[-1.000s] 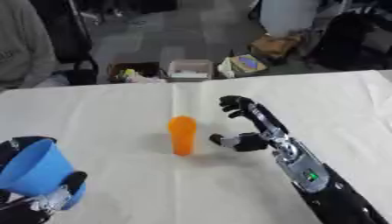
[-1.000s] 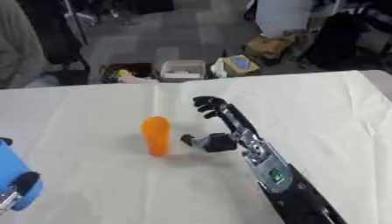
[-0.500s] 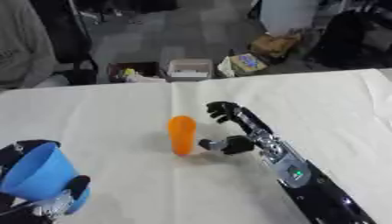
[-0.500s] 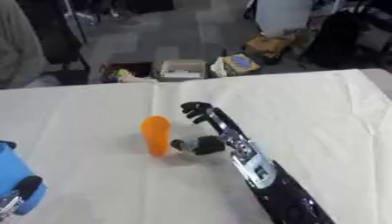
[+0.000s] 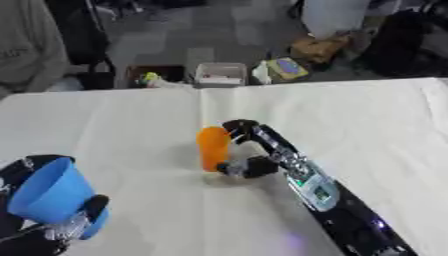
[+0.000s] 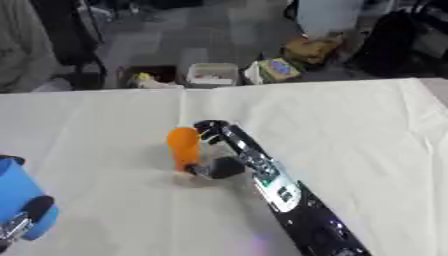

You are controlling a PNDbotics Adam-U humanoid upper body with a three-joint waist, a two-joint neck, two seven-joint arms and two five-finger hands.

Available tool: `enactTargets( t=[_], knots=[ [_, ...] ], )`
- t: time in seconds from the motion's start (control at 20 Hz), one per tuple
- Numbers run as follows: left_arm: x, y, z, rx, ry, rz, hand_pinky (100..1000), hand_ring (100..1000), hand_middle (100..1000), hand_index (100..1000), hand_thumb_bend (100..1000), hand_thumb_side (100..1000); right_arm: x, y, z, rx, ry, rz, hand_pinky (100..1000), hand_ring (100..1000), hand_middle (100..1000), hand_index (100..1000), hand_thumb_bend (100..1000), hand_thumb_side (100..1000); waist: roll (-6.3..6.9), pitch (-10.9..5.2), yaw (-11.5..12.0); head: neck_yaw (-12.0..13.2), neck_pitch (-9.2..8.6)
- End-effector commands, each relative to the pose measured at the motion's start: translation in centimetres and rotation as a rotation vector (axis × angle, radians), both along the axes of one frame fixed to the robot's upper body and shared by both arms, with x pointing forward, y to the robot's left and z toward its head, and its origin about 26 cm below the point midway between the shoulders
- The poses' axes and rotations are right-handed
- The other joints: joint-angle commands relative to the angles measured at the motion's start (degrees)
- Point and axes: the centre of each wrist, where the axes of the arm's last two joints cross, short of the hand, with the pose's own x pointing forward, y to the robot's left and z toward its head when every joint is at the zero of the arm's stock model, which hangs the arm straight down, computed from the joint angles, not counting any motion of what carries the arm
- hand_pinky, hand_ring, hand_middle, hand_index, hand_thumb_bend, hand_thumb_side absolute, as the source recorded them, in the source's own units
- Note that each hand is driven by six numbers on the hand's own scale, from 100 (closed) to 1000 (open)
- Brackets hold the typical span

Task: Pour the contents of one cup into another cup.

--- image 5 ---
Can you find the yellow and purple package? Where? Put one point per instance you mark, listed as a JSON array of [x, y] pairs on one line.
[[286, 68]]

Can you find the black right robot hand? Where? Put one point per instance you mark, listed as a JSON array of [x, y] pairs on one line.
[[261, 165]]

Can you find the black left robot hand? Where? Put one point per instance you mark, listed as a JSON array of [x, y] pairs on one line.
[[29, 233]]

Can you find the white plastic bag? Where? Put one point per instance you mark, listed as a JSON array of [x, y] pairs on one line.
[[261, 73]]

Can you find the black office chair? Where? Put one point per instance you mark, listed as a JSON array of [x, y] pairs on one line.
[[87, 40]]

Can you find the white plastic bin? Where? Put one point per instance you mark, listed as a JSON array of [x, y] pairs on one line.
[[220, 75]]

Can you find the brown open box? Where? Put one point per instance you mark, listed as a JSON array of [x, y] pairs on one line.
[[154, 75]]

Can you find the person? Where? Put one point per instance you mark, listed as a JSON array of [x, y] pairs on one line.
[[29, 50]]

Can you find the tan cardboard box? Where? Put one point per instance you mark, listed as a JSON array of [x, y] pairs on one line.
[[318, 48]]

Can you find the black bag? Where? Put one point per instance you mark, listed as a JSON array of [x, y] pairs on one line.
[[402, 43]]

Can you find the orange plastic cup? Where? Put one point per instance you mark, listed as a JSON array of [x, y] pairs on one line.
[[212, 147]]

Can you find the blue plastic cup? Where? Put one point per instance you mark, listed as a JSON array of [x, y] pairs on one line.
[[53, 195]]

